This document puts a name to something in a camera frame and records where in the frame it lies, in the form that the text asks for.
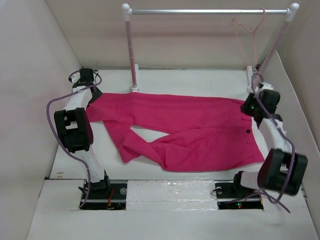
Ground white clothes rack with rail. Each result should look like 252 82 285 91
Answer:
121 3 300 92

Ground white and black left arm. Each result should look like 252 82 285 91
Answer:
53 67 112 200

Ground pink wire hanger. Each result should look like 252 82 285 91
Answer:
231 8 267 73

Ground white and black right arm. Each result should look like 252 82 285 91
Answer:
231 82 308 197

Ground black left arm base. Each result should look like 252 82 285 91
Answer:
79 182 128 211

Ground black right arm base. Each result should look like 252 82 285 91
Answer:
211 180 264 210

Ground pink trousers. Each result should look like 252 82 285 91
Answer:
86 92 264 172

